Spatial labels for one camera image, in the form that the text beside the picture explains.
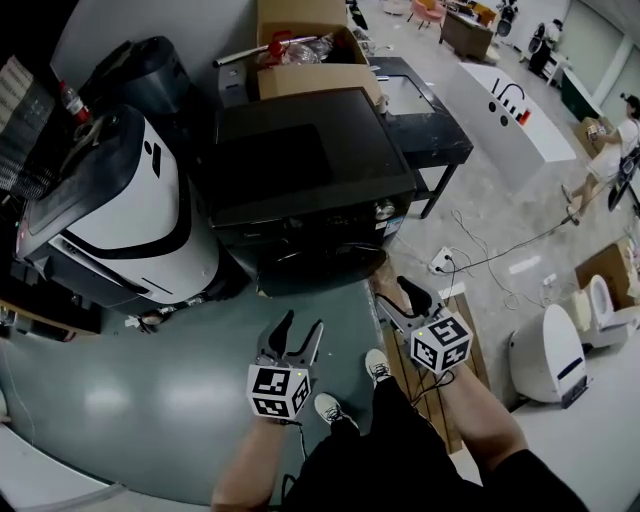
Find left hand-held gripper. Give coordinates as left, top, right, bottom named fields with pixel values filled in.
left=246, top=310, right=325, bottom=426

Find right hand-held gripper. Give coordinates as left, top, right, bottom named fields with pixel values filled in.
left=374, top=275, right=474, bottom=374

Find black washing machine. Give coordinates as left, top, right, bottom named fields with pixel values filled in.
left=205, top=86, right=419, bottom=297

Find person's right forearm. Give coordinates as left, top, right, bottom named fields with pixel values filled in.
left=439, top=360, right=531, bottom=474

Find person's left forearm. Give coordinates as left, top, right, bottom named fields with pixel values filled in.
left=209, top=417, right=312, bottom=512

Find white toilet with open lid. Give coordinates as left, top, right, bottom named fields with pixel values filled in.
left=578, top=273, right=640, bottom=352

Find open cardboard box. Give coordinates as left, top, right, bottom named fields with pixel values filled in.
left=255, top=0, right=384, bottom=102

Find dark grey machine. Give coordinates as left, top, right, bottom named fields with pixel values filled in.
left=78, top=34, right=192, bottom=132

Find wooden pallet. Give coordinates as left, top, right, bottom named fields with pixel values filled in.
left=382, top=293, right=492, bottom=455

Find person's right white shoe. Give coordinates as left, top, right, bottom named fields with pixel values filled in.
left=364, top=348, right=393, bottom=389

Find person's white shoe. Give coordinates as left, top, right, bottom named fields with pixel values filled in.
left=313, top=392, right=359, bottom=432
left=364, top=348, right=393, bottom=389

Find person's left white shoe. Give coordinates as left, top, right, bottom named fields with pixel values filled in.
left=313, top=392, right=359, bottom=432

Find person's black trousers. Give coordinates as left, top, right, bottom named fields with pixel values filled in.
left=282, top=374, right=485, bottom=512

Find white toilet with closed lid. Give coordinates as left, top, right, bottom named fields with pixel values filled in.
left=508, top=303, right=594, bottom=409

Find black table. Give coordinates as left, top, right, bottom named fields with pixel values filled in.
left=367, top=55, right=474, bottom=220

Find large cardboard box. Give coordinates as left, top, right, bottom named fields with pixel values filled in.
left=573, top=241, right=640, bottom=312

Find white counter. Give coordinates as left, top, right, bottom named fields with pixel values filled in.
left=444, top=61, right=577, bottom=192

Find white and black service robot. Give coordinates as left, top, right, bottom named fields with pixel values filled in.
left=13, top=102, right=222, bottom=315

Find person's black shirt sleeve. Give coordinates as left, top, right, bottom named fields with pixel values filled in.
left=478, top=447, right=594, bottom=512

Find small cardboard box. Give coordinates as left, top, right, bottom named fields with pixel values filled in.
left=573, top=115, right=617, bottom=160

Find wooden desk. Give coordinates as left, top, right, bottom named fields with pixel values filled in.
left=438, top=6, right=497, bottom=62

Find metal pipe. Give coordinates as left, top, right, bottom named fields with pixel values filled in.
left=212, top=34, right=321, bottom=69

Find pink chair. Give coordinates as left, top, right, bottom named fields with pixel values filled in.
left=408, top=0, right=447, bottom=27

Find red bottle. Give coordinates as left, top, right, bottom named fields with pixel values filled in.
left=58, top=79, right=94, bottom=126

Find grey mesh rack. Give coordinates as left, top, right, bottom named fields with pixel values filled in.
left=0, top=54, right=57, bottom=202

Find white cable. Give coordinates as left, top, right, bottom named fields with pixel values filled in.
left=450, top=208, right=552, bottom=312

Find long black cable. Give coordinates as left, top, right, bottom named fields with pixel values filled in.
left=435, top=184, right=621, bottom=275

